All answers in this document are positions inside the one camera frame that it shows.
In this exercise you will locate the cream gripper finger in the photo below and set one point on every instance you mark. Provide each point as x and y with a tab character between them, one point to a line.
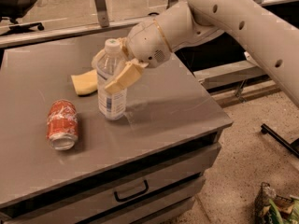
130	74
101	53

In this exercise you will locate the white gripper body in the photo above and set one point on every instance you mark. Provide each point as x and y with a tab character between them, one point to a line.
146	44

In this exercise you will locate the clear blue-label plastic bottle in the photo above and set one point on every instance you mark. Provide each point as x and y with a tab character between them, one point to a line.
111	96

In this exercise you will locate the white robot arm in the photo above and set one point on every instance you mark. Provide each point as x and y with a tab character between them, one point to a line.
269	40

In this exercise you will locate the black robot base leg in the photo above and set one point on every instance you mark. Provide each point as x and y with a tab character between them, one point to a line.
293	147

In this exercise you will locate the red coke can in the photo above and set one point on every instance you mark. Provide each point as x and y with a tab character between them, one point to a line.
62	125

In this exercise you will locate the yellow sponge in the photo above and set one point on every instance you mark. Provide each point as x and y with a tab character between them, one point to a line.
86	83

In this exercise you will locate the grey drawer cabinet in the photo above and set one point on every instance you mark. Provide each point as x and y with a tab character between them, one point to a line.
169	136

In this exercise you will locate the black office chair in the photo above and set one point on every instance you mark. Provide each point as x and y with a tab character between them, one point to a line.
14	9

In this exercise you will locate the black drawer handle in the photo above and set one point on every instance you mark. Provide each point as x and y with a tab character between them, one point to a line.
131	190

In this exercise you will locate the wire basket with snacks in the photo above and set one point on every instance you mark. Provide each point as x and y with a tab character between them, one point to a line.
271	208

